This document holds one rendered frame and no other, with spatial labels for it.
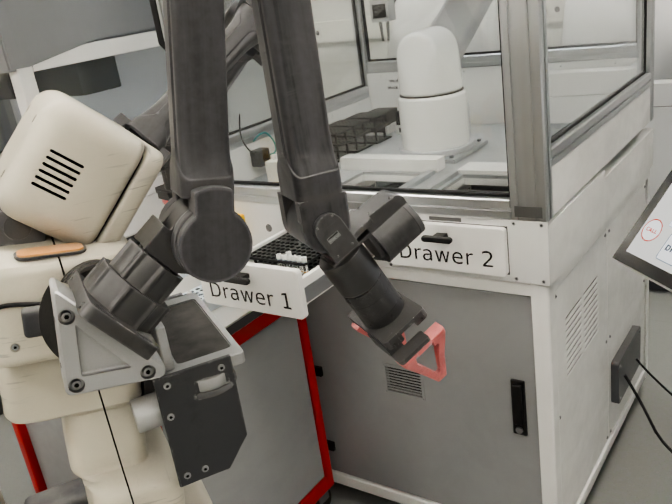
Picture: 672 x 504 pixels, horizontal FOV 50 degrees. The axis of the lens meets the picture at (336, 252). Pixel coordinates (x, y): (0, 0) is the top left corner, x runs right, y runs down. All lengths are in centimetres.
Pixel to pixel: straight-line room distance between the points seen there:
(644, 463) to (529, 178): 117
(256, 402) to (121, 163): 110
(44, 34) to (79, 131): 139
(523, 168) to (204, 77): 93
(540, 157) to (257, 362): 84
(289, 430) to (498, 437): 55
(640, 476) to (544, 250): 100
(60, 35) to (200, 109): 155
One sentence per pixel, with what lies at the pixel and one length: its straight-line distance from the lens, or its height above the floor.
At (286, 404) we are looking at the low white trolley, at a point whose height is 44.
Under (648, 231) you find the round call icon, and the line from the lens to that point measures 131.
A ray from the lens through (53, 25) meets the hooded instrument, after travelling 225.
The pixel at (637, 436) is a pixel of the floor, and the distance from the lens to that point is 255.
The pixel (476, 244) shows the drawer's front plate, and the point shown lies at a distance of 162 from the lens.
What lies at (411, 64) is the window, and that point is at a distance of 162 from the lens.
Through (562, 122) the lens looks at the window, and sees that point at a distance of 167.
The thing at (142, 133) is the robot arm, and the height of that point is 129.
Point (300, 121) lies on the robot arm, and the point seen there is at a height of 134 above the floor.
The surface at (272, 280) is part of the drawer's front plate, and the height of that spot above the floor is 90.
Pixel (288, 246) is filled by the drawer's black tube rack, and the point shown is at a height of 90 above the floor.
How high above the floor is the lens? 147
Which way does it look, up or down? 20 degrees down
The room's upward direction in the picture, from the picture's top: 8 degrees counter-clockwise
